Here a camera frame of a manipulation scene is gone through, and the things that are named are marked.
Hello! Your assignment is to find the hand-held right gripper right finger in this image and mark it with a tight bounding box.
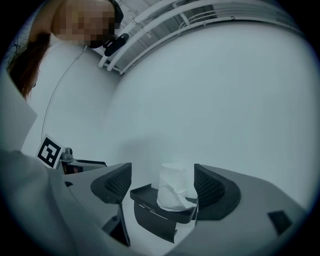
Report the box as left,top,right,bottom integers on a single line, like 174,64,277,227
193,163,309,252

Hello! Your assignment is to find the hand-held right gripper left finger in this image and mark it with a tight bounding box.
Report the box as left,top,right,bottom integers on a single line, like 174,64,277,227
63,162,133,248

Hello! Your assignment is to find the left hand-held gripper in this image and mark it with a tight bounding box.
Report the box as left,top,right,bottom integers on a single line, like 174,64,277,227
34,133,109,176

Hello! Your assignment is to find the white toilet paper roll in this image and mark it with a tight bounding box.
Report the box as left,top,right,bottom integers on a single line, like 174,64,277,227
156,162,199,213

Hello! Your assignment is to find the person's white dotted shirt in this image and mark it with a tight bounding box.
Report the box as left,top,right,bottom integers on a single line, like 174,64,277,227
2,13,35,66

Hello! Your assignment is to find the person's face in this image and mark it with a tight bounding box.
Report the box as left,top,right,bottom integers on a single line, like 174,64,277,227
50,0,116,49

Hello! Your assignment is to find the white ceiling pipe bundle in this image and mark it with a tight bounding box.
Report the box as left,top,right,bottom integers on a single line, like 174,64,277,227
98,0,303,76

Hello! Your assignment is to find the thin grey cable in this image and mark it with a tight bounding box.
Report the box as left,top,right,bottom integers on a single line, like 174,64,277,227
41,46,88,141

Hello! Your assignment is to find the black head camera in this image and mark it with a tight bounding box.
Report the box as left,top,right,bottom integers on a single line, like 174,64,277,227
103,33,130,57

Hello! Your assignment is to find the black head strap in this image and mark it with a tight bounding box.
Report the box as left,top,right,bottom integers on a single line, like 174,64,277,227
109,0,125,31

